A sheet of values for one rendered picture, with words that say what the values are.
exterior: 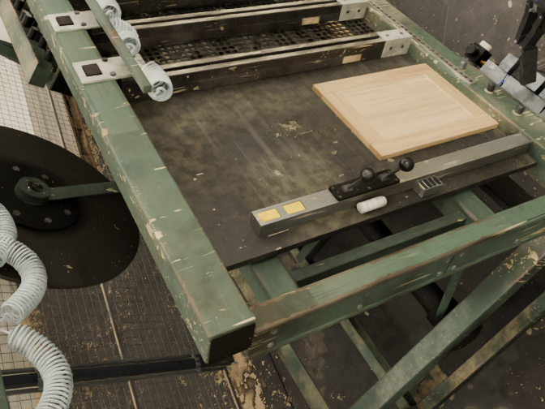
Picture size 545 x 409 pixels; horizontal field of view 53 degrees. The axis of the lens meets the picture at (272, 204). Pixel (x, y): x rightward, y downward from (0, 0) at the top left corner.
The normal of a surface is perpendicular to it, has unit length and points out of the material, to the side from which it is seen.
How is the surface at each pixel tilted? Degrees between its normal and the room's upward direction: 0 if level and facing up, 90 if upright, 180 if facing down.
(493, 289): 0
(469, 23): 0
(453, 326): 0
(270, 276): 60
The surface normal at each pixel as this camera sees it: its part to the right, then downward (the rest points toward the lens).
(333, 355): -0.68, -0.13
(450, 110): 0.14, -0.70
